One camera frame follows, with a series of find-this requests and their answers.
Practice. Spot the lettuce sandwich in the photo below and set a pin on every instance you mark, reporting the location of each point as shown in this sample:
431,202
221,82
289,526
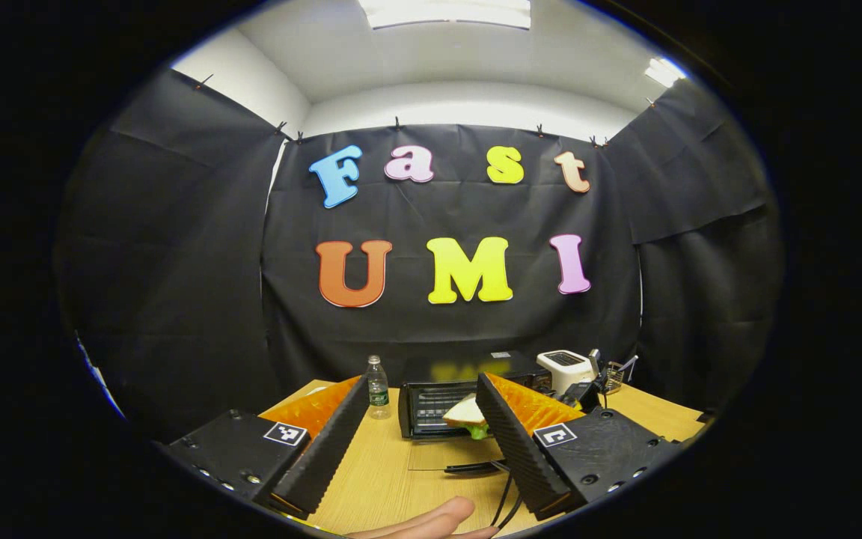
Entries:
465,412

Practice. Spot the black electric oven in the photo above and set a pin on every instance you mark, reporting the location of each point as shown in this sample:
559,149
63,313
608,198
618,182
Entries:
431,404

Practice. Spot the clear water bottle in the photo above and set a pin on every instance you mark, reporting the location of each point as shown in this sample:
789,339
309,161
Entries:
378,389

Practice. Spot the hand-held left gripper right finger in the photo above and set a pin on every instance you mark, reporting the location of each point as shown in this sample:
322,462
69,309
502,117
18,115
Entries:
517,457

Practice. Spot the black backdrop cloth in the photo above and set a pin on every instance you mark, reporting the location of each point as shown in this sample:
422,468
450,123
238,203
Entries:
176,299

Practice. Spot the white toaster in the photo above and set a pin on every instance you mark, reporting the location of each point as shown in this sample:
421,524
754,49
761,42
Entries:
567,367

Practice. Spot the ceiling light panel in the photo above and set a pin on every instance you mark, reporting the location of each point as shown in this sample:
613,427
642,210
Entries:
664,71
446,11

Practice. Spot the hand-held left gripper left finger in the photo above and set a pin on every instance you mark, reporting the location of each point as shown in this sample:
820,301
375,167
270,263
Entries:
326,457

